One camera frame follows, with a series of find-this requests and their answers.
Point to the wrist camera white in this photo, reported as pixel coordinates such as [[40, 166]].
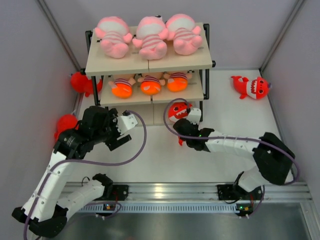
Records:
[[125, 123], [194, 116]]

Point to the red plush back left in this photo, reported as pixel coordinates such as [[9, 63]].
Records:
[[81, 84]]

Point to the aluminium rail base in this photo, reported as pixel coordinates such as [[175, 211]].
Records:
[[208, 192]]

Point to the slotted cable duct grey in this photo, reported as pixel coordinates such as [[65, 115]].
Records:
[[166, 208]]

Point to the orange doll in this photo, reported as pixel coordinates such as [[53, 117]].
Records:
[[151, 85], [177, 81], [122, 85]]

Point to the beige three-tier shelf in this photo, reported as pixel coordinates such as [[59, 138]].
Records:
[[101, 69]]

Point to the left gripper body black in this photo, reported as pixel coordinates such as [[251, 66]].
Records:
[[109, 132]]

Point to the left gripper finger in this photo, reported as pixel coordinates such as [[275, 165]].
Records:
[[112, 115], [114, 143]]

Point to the orange doll left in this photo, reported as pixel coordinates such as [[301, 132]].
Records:
[[122, 85]]

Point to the pink striped plush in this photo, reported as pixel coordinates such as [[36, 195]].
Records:
[[150, 37], [114, 35]]

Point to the red shark plush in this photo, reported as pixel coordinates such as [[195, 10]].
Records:
[[178, 111], [255, 89]]

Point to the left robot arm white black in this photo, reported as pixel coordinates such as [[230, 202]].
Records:
[[46, 213]]

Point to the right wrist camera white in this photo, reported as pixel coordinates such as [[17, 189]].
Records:
[[194, 116]]

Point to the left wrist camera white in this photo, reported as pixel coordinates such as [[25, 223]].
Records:
[[125, 123]]

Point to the orange doll right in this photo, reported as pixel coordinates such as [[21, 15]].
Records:
[[177, 81]]

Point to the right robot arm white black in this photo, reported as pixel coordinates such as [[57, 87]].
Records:
[[272, 158]]

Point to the orange doll middle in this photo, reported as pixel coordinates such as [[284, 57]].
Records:
[[151, 85]]

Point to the red plush left side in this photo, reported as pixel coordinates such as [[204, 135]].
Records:
[[67, 121]]

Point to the pink plush right top shelf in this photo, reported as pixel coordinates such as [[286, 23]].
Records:
[[184, 34]]

